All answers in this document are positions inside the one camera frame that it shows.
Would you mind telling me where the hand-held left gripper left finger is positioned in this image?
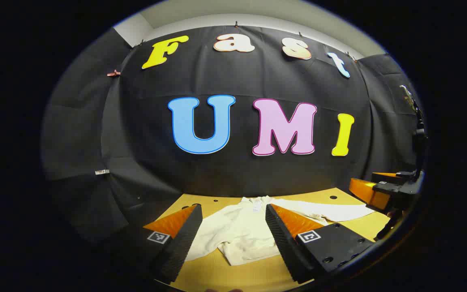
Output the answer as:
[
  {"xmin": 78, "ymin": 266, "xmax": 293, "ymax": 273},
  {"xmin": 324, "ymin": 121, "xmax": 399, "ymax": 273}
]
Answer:
[{"xmin": 114, "ymin": 204, "xmax": 203, "ymax": 284}]

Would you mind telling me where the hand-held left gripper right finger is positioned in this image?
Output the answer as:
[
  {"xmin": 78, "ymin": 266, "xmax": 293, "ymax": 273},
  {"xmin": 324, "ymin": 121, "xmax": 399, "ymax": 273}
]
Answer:
[{"xmin": 265, "ymin": 204, "xmax": 376, "ymax": 284}]

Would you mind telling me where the white sweatshirt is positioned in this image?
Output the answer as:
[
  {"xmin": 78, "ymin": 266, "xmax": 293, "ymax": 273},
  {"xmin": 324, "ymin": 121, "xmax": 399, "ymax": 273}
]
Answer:
[{"xmin": 185, "ymin": 196, "xmax": 376, "ymax": 266}]

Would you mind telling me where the black stand pole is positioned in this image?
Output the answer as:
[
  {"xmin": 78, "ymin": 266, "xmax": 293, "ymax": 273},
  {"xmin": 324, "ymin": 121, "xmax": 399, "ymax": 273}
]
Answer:
[{"xmin": 400, "ymin": 85, "xmax": 428, "ymax": 175}]

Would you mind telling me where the black backdrop cloth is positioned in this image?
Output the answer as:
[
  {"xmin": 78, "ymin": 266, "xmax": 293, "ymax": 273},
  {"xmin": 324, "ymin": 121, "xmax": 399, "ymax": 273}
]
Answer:
[{"xmin": 41, "ymin": 25, "xmax": 424, "ymax": 244}]

